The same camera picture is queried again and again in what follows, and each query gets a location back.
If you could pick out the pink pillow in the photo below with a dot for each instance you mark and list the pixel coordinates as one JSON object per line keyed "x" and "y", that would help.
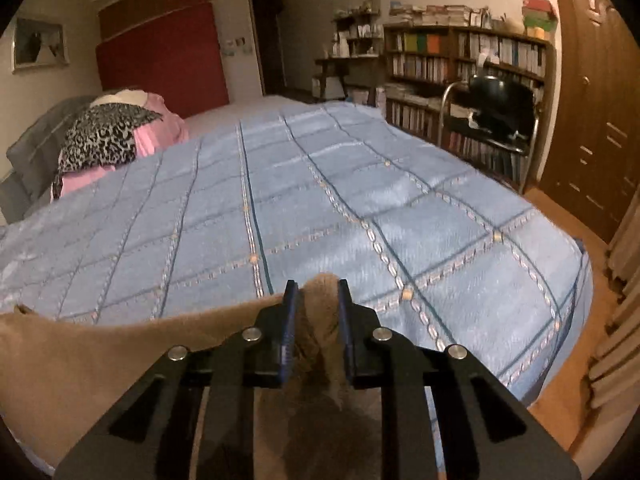
{"x": 157, "y": 130}

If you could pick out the black metal frame chair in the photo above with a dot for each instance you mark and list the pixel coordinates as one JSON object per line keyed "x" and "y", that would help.
{"x": 500, "y": 105}

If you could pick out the wooden wardrobe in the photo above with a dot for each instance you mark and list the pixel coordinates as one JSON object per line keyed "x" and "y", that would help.
{"x": 590, "y": 110}

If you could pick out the grey quilted cushion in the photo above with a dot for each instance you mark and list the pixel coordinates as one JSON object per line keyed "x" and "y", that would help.
{"x": 35, "y": 155}

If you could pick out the row of stacked books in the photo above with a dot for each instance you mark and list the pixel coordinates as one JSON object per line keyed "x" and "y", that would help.
{"x": 440, "y": 14}

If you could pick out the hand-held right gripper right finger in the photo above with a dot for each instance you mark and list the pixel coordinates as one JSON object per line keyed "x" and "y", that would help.
{"x": 346, "y": 332}

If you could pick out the wooden bookshelf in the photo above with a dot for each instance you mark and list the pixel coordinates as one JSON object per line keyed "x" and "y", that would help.
{"x": 425, "y": 67}

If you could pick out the framed wall picture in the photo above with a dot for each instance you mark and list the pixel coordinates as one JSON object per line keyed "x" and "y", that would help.
{"x": 40, "y": 45}

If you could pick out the wall switch panel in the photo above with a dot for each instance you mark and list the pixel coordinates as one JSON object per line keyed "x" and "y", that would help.
{"x": 237, "y": 46}

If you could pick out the brown fleece blanket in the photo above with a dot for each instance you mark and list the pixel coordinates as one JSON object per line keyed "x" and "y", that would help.
{"x": 75, "y": 360}

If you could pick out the stack of colourful boxes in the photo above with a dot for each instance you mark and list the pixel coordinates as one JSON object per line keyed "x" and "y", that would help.
{"x": 539, "y": 17}

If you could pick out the cream cloth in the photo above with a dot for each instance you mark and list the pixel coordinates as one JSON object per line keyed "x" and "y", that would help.
{"x": 122, "y": 96}

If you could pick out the blue checked blanket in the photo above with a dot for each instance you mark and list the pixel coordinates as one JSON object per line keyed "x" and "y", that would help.
{"x": 350, "y": 185}

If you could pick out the red headboard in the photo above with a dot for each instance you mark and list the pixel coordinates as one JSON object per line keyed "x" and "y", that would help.
{"x": 160, "y": 60}

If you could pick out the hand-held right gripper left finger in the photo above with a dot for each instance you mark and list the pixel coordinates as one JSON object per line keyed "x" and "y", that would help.
{"x": 289, "y": 332}

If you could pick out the leopard print cloth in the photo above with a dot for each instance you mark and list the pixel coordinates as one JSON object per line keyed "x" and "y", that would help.
{"x": 105, "y": 135}

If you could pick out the small wooden shelf desk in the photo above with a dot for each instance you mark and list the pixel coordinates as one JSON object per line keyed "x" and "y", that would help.
{"x": 350, "y": 62}

